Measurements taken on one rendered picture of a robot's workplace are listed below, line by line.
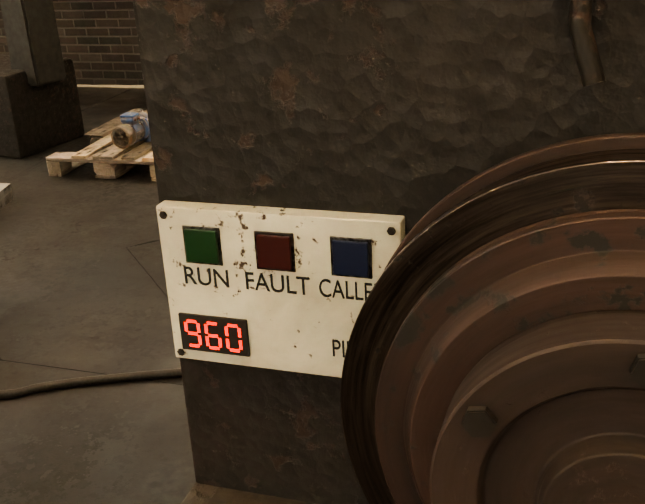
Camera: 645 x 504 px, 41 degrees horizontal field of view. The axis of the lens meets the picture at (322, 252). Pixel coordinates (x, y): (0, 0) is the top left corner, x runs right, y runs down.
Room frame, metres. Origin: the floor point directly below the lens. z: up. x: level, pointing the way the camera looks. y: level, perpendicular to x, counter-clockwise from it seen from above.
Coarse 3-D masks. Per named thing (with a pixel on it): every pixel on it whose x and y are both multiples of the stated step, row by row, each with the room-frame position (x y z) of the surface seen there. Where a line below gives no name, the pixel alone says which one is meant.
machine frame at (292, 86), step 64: (192, 0) 0.84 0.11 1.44; (256, 0) 0.82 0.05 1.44; (320, 0) 0.80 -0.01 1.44; (384, 0) 0.78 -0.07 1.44; (448, 0) 0.76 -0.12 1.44; (512, 0) 0.74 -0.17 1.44; (640, 0) 0.71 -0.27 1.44; (192, 64) 0.84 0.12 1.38; (256, 64) 0.82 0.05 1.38; (320, 64) 0.80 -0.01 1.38; (384, 64) 0.78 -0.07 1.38; (448, 64) 0.76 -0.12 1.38; (512, 64) 0.74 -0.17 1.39; (576, 64) 0.72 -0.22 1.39; (640, 64) 0.71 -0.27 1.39; (192, 128) 0.84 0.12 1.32; (256, 128) 0.82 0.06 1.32; (320, 128) 0.80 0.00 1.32; (384, 128) 0.78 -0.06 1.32; (448, 128) 0.76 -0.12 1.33; (512, 128) 0.74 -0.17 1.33; (576, 128) 0.72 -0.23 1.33; (640, 128) 0.70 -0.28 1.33; (192, 192) 0.84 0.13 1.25; (256, 192) 0.82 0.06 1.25; (320, 192) 0.80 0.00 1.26; (384, 192) 0.78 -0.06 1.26; (448, 192) 0.76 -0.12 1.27; (192, 384) 0.85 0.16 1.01; (256, 384) 0.83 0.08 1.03; (320, 384) 0.80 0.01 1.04; (192, 448) 0.86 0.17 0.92; (256, 448) 0.83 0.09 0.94; (320, 448) 0.80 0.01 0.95
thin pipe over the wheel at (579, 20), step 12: (576, 0) 0.70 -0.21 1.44; (588, 0) 0.70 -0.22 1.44; (576, 12) 0.70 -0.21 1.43; (588, 12) 0.70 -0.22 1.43; (576, 24) 0.70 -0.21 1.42; (588, 24) 0.70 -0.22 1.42; (576, 36) 0.70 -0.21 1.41; (588, 36) 0.70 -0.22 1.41; (576, 48) 0.70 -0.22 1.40; (588, 48) 0.69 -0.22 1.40; (588, 60) 0.69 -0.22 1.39; (600, 60) 0.70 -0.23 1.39; (588, 72) 0.69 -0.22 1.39; (600, 72) 0.69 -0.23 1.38; (588, 84) 0.69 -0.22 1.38
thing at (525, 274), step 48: (528, 240) 0.57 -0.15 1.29; (576, 240) 0.56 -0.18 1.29; (624, 240) 0.55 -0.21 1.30; (432, 288) 0.59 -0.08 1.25; (480, 288) 0.58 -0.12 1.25; (528, 288) 0.55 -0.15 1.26; (576, 288) 0.54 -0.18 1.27; (624, 288) 0.53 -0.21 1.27; (432, 336) 0.59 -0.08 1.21; (480, 336) 0.56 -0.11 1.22; (384, 384) 0.60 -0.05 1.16; (432, 384) 0.57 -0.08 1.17; (384, 432) 0.60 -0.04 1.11; (432, 432) 0.57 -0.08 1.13
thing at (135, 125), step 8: (128, 112) 5.17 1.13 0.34; (136, 112) 5.15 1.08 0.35; (144, 112) 5.28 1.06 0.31; (128, 120) 5.08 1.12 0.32; (136, 120) 5.11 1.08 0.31; (144, 120) 5.18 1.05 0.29; (120, 128) 4.99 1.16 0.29; (128, 128) 5.02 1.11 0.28; (136, 128) 5.06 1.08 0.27; (144, 128) 5.16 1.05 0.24; (112, 136) 5.01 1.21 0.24; (120, 136) 4.99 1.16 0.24; (128, 136) 4.98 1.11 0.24; (136, 136) 5.06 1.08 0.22; (144, 136) 5.17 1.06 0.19; (120, 144) 5.05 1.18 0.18; (128, 144) 4.98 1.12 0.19
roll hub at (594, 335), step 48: (528, 336) 0.53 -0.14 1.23; (576, 336) 0.50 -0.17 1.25; (624, 336) 0.49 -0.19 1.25; (480, 384) 0.51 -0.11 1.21; (528, 384) 0.50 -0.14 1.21; (576, 384) 0.49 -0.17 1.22; (624, 384) 0.48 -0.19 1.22; (528, 432) 0.51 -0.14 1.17; (576, 432) 0.50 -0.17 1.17; (624, 432) 0.49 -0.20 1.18; (432, 480) 0.52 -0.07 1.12; (480, 480) 0.52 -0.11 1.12; (528, 480) 0.51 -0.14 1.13; (576, 480) 0.48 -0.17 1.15; (624, 480) 0.47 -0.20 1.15
